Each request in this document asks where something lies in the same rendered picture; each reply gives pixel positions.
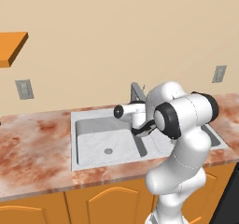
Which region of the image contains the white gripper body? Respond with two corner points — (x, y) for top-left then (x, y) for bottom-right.
(131, 123), (158, 139)

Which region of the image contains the grey wall socket plate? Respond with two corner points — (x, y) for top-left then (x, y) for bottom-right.
(211, 64), (228, 84)
(14, 78), (35, 101)

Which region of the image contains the black dishwasher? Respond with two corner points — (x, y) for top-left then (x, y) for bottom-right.
(208, 163), (239, 224)

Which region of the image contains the orange cupboard door handle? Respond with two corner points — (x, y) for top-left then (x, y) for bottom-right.
(189, 216), (204, 224)

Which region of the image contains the grey sink tap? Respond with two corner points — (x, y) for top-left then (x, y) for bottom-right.
(129, 81), (148, 104)

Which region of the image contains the grey steel double sink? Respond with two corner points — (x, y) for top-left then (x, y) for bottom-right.
(70, 105), (230, 173)

